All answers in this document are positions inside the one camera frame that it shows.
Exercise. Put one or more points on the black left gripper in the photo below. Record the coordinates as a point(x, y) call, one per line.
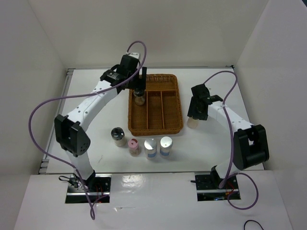
point(137, 83)

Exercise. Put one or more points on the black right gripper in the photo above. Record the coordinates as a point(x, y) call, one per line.
point(191, 110)

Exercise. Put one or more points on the green-capped white spice bottle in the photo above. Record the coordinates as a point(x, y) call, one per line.
point(192, 123)

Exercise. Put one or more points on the black-capped brown spice bottle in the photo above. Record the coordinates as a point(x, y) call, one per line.
point(139, 97)

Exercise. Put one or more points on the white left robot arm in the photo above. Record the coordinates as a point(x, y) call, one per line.
point(71, 129)

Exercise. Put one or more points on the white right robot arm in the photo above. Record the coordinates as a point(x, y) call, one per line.
point(249, 146)

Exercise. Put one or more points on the brown wicker cutlery tray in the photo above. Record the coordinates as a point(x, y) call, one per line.
point(161, 113)

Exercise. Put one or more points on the silver-capped blue shaker right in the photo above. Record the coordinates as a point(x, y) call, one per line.
point(166, 144)

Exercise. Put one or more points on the black-capped white spice bottle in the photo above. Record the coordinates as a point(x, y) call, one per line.
point(118, 136)

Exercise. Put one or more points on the silver-capped blue label shaker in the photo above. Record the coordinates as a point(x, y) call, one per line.
point(150, 147)

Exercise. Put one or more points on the pink-capped spice bottle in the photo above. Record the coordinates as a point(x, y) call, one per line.
point(134, 147)

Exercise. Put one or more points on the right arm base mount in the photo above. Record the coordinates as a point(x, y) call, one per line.
point(206, 190)

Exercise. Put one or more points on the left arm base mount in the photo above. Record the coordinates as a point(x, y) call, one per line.
point(98, 191)

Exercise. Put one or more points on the aluminium table edge rail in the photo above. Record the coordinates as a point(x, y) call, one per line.
point(52, 139)

